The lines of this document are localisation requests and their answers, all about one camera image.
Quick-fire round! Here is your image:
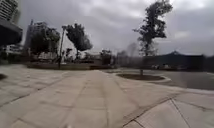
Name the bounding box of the long dark wall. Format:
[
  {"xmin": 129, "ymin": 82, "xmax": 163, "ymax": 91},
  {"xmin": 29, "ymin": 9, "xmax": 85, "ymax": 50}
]
[{"xmin": 141, "ymin": 50, "xmax": 214, "ymax": 73}]

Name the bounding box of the low hedge strip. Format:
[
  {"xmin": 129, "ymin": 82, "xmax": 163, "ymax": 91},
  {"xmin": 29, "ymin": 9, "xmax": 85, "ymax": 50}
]
[{"xmin": 26, "ymin": 61, "xmax": 108, "ymax": 71}]

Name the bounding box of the pole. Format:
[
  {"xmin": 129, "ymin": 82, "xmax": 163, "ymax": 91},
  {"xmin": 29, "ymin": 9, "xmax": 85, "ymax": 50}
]
[{"xmin": 57, "ymin": 25, "xmax": 68, "ymax": 70}]

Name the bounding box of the round planting bed with kerb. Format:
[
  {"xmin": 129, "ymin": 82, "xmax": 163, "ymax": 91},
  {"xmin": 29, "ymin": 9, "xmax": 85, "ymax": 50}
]
[{"xmin": 115, "ymin": 72, "xmax": 172, "ymax": 84}]

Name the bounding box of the grey stone paved plaza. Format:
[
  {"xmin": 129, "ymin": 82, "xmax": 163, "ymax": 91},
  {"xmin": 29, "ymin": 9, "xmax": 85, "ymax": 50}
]
[{"xmin": 0, "ymin": 63, "xmax": 214, "ymax": 128}]

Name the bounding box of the tall thin leafy tree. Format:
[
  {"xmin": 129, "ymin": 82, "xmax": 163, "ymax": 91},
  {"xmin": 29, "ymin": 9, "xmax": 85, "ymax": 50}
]
[{"xmin": 132, "ymin": 0, "xmax": 175, "ymax": 77}]

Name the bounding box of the tall pale high-rise building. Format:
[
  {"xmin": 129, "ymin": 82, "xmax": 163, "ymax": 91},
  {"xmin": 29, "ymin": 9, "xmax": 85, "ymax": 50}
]
[{"xmin": 0, "ymin": 0, "xmax": 21, "ymax": 24}]

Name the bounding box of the dark leafy tree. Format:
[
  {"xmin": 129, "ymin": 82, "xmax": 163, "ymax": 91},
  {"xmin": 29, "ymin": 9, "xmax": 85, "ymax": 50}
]
[
  {"xmin": 29, "ymin": 27, "xmax": 62, "ymax": 58},
  {"xmin": 64, "ymin": 22, "xmax": 95, "ymax": 61}
]

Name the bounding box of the dark curved-roof building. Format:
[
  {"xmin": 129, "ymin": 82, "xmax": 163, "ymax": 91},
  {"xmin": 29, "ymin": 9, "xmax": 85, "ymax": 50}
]
[{"xmin": 0, "ymin": 17, "xmax": 24, "ymax": 48}]

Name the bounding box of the grey asphalt road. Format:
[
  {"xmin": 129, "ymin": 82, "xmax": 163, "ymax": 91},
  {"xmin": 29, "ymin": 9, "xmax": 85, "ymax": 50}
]
[{"xmin": 151, "ymin": 69, "xmax": 214, "ymax": 92}]

